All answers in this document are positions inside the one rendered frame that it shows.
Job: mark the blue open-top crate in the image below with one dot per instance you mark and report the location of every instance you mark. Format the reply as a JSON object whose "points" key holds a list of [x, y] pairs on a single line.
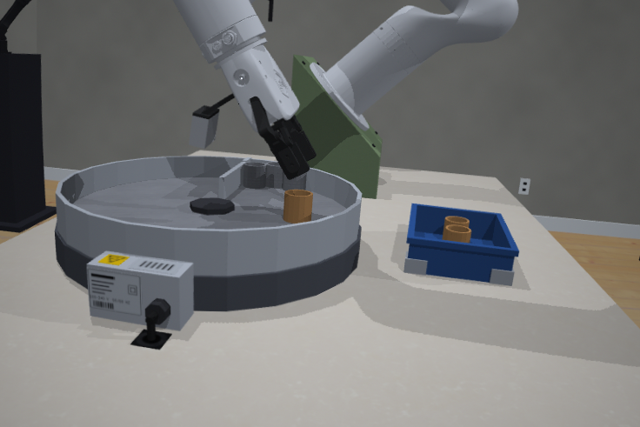
{"points": [[474, 261]]}

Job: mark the bronze bushing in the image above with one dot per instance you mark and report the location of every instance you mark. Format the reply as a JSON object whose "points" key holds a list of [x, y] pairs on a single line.
{"points": [[461, 221], [457, 233], [297, 206]]}

